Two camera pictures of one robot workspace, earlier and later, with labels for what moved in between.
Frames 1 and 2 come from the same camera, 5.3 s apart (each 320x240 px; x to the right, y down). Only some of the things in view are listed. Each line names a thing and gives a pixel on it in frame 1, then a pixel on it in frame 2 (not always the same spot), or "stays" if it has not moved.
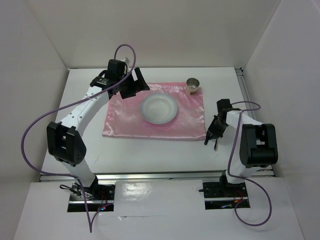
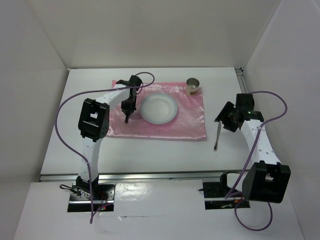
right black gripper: (212, 130) → (228, 107)
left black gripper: (139, 84) → (130, 108)
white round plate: (158, 108) stays
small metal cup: (192, 85) stays
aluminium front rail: (160, 177) stays
